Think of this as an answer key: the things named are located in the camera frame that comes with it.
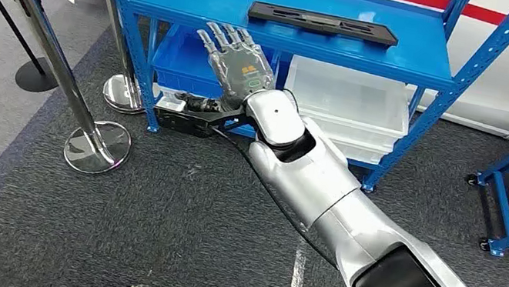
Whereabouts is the chrome stanchion post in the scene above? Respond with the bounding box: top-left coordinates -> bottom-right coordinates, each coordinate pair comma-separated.
59,0 -> 166,118
0,0 -> 156,181

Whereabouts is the blue plastic bin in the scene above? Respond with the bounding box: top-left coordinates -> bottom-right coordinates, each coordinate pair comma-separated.
147,22 -> 285,110

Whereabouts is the clear floor tape mark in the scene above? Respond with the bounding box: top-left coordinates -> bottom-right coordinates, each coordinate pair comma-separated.
131,212 -> 314,287

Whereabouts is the black plastic car part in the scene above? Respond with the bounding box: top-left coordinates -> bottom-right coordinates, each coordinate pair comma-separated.
246,0 -> 402,48

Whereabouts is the white car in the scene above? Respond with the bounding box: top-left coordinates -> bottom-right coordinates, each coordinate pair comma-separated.
9,0 -> 509,140

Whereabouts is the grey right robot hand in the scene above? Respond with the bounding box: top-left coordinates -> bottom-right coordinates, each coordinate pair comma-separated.
172,17 -> 286,125

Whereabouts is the white plastic bin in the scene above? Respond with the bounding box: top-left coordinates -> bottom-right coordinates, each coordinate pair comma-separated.
151,83 -> 193,104

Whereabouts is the clear plastic bin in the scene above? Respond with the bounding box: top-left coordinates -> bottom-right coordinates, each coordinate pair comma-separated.
277,54 -> 418,153
330,134 -> 397,167

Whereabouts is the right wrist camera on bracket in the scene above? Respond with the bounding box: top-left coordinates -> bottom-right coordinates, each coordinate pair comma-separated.
149,94 -> 256,147

